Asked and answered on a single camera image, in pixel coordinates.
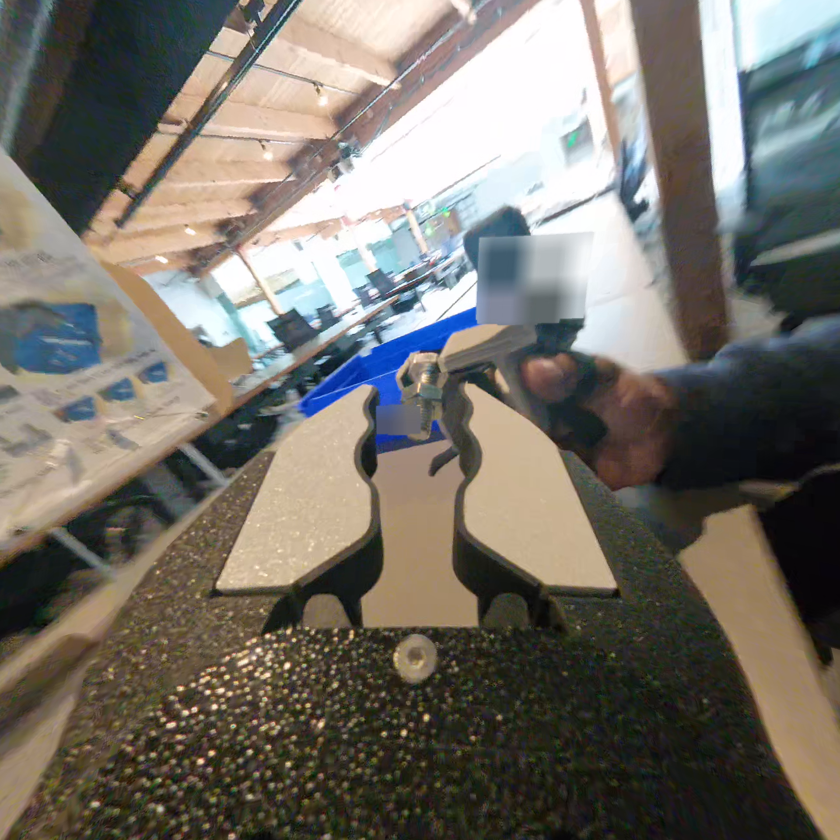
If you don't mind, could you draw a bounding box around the black ceiling rail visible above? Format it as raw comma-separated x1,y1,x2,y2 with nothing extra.
115,0,306,227

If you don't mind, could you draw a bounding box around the black mesh office chair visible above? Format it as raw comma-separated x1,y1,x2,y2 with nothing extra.
731,59,840,329

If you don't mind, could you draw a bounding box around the large blue plastic bin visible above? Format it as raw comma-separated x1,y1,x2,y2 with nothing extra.
298,307,480,455

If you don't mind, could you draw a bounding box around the ceiling mounted projector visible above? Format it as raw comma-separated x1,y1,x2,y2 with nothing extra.
327,141,361,183

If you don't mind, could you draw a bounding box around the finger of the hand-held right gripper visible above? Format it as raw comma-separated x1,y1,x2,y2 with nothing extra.
438,325,539,376
428,384,475,478

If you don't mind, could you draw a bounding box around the printed instruction sheet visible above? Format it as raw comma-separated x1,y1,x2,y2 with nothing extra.
0,151,217,539

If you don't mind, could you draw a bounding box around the thick wooden post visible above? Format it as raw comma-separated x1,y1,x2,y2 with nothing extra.
626,0,732,362

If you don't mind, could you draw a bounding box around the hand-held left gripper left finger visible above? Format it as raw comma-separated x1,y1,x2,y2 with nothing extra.
213,384,385,634

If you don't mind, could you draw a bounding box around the wooden clipboard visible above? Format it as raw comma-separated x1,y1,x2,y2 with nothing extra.
98,259,236,414

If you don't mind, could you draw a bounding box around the row of black office chairs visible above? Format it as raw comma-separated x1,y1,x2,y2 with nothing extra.
266,268,427,355

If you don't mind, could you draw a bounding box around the person's right forearm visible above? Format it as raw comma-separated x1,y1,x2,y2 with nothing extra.
653,315,840,493

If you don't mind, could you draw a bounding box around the thin wooden post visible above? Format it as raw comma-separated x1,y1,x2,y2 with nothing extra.
581,0,624,158

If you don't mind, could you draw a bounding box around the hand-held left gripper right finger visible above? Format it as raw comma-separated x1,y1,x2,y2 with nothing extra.
453,382,620,634

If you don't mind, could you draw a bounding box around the person's right hand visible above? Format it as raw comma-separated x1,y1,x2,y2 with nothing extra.
518,353,678,492

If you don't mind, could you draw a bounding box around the person's torso in zip hoodie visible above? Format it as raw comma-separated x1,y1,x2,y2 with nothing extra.
755,462,840,664

